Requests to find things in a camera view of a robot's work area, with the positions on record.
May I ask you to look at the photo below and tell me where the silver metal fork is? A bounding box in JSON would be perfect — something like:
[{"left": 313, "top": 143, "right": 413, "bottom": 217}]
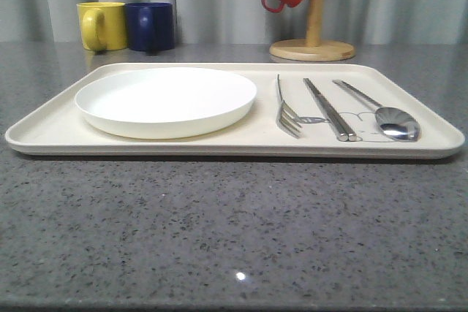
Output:
[{"left": 276, "top": 74, "right": 301, "bottom": 138}]

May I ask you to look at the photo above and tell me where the white round plate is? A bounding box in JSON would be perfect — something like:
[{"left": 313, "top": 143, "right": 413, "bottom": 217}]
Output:
[{"left": 75, "top": 67, "right": 257, "bottom": 139}]

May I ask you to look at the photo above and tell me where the silver metal chopstick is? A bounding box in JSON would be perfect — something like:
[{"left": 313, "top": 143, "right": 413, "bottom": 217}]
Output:
[
  {"left": 302, "top": 77, "right": 352, "bottom": 142},
  {"left": 306, "top": 77, "right": 358, "bottom": 142}
]

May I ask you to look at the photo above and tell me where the beige rabbit serving tray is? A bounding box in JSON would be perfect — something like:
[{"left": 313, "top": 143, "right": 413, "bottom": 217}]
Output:
[{"left": 5, "top": 63, "right": 465, "bottom": 159}]

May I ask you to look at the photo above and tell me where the wooden mug tree stand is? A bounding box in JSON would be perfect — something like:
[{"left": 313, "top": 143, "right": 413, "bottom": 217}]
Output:
[{"left": 269, "top": 0, "right": 355, "bottom": 62}]

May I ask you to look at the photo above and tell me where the dark blue mug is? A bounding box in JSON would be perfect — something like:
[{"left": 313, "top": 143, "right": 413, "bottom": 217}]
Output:
[{"left": 124, "top": 2, "right": 175, "bottom": 51}]

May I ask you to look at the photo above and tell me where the yellow mug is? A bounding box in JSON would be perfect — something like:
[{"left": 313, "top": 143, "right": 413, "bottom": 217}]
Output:
[{"left": 77, "top": 2, "right": 127, "bottom": 52}]

